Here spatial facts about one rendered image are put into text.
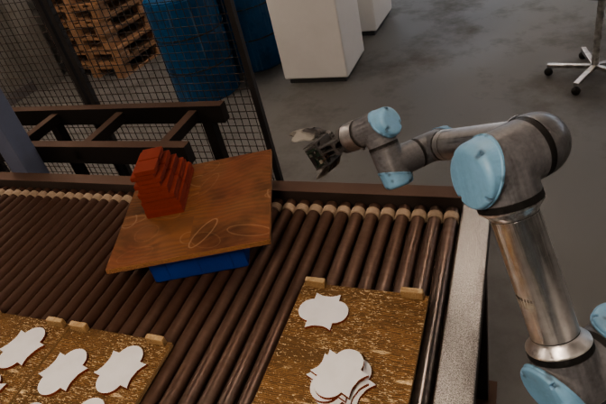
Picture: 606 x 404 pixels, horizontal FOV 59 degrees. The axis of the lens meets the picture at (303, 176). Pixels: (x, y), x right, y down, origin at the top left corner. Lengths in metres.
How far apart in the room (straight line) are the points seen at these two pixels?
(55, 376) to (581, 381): 1.24
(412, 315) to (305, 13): 3.49
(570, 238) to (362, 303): 1.74
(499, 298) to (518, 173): 1.79
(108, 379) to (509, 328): 1.71
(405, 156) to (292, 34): 3.48
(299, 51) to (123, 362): 3.61
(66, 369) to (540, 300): 1.19
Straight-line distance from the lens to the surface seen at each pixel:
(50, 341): 1.76
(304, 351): 1.39
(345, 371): 1.29
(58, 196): 2.45
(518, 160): 0.94
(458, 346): 1.38
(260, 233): 1.58
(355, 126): 1.31
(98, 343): 1.66
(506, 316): 2.63
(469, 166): 0.94
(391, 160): 1.28
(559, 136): 1.00
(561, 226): 3.07
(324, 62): 4.70
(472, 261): 1.56
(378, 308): 1.43
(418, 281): 1.51
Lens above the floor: 2.02
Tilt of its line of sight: 34 degrees down
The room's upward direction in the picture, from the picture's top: 14 degrees counter-clockwise
